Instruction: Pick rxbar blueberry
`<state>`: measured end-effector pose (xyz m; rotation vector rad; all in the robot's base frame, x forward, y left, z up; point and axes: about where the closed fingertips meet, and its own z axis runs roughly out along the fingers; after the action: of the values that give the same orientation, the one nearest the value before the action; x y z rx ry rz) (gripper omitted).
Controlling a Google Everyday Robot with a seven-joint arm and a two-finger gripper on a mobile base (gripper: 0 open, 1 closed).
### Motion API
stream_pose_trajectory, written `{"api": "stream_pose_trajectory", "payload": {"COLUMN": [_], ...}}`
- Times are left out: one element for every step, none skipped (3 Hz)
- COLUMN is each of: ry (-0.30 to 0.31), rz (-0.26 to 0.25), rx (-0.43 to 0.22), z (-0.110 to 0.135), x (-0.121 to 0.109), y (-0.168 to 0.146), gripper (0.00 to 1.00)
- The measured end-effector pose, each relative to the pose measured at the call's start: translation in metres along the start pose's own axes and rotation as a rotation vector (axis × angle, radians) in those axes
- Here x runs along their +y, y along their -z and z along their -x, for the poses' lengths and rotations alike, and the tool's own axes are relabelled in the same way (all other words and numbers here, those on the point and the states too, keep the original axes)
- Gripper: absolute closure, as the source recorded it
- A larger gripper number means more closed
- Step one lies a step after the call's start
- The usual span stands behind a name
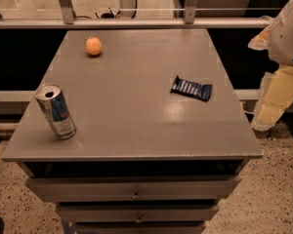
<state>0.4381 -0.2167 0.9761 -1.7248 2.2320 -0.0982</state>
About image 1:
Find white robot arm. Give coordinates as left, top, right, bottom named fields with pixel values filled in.
left=248, top=0, right=293, bottom=132

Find top grey drawer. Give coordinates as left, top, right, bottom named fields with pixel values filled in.
left=26, top=175, right=241, bottom=203

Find metal railing frame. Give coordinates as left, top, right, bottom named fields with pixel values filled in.
left=0, top=0, right=272, bottom=29

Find middle grey drawer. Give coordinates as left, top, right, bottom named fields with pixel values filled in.
left=57, top=202, right=219, bottom=223

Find dark blue rxbar wrapper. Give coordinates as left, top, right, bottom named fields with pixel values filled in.
left=170, top=76, right=213, bottom=102

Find grey drawer cabinet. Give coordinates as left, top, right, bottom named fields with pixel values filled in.
left=1, top=28, right=264, bottom=234

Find orange fruit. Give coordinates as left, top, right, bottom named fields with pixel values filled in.
left=85, top=37, right=103, bottom=56

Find grey drawer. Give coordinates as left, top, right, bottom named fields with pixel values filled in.
left=57, top=202, right=219, bottom=223
left=26, top=175, right=241, bottom=203
left=75, top=222, right=206, bottom=234

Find silver blue energy drink can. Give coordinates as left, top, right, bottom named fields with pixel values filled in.
left=35, top=84, right=76, bottom=139

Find bottom grey drawer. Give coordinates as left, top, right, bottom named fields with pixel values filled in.
left=75, top=222, right=206, bottom=234

